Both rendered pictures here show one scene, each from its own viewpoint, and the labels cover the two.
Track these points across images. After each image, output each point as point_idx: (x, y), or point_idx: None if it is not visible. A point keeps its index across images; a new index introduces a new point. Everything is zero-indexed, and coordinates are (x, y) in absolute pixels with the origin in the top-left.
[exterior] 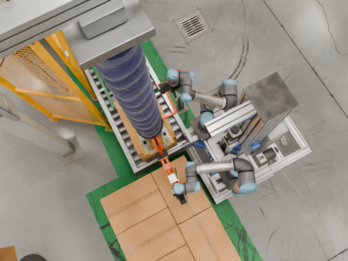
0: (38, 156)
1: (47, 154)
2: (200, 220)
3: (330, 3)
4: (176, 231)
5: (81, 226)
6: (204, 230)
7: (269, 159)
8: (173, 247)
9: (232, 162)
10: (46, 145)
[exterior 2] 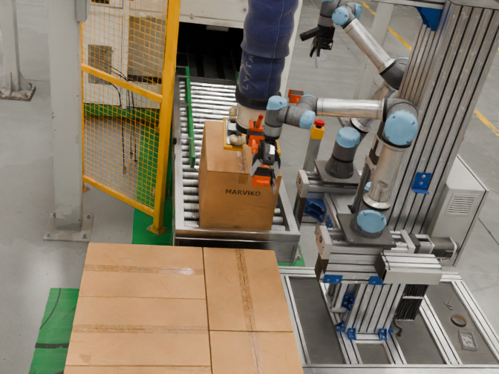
0: (15, 214)
1: (33, 217)
2: (260, 342)
3: None
4: (201, 338)
5: (4, 326)
6: (260, 361)
7: (431, 357)
8: (180, 361)
9: (382, 99)
10: (62, 151)
